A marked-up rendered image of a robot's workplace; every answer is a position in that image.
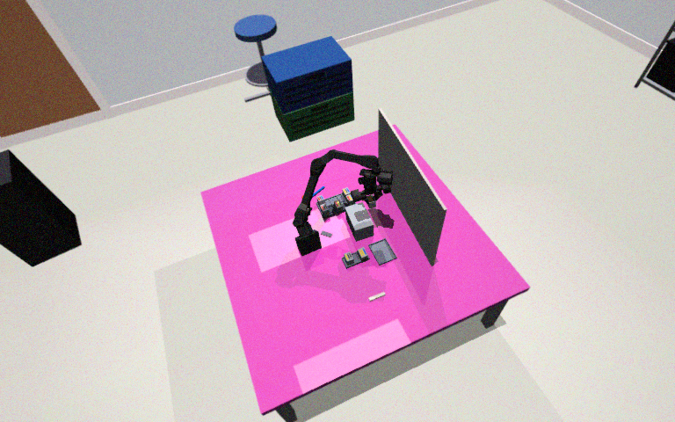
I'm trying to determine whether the white flat bar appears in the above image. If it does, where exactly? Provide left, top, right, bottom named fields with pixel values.
left=368, top=292, right=386, bottom=301

